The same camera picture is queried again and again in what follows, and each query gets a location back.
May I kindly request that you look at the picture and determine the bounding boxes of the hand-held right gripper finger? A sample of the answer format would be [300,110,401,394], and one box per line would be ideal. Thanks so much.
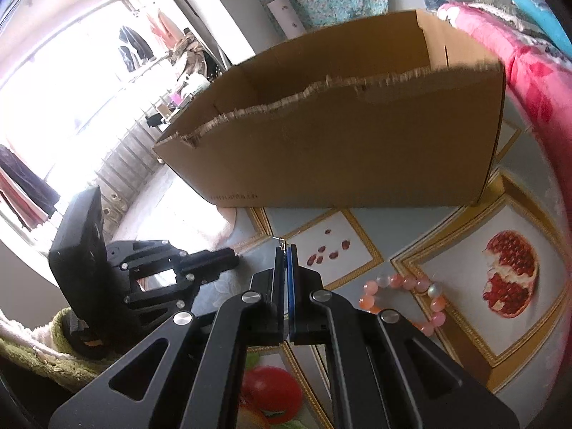
[48,245,289,429]
[287,245,521,429]

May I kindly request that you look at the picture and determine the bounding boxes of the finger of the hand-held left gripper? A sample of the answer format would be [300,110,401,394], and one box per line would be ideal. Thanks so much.
[125,261,240,312]
[106,239,240,270]

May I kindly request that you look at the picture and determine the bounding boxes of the pink bead bracelet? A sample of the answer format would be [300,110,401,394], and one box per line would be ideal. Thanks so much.
[359,275,448,338]

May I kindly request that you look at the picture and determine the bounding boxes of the brown cardboard box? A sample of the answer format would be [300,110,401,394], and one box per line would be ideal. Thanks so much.
[153,8,507,208]

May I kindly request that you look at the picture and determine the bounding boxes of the maroon hanging clothes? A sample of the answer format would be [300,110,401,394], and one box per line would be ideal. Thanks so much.
[0,143,61,231]

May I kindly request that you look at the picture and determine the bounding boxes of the white fluffy towel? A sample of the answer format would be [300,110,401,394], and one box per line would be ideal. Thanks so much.
[0,308,50,340]

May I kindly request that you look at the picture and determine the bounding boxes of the white radiator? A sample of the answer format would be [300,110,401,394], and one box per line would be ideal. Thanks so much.
[96,118,179,220]

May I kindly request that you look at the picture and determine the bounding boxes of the fruit print tablecloth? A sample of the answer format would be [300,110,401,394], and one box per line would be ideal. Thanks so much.
[214,112,564,429]

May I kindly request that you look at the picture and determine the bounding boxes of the green fluffy towel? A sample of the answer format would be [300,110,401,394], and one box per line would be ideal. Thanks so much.
[0,308,119,394]

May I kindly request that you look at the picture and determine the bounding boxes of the pile of clothes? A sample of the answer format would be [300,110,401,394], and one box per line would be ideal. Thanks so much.
[170,27,220,99]

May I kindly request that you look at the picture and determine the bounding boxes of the dark hanging jacket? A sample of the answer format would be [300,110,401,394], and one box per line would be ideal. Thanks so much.
[118,26,150,72]

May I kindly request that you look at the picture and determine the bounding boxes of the pink hanging garment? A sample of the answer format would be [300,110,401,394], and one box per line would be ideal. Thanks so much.
[145,6,179,48]

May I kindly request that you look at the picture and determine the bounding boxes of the pink floral quilt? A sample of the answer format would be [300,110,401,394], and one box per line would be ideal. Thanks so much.
[437,2,572,215]

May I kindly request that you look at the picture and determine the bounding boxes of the grey fringed blanket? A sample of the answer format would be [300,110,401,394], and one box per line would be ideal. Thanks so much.
[465,0,564,54]

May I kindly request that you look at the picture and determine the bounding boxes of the blue cartoon pillow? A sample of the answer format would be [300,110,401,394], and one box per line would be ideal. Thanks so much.
[508,0,568,56]

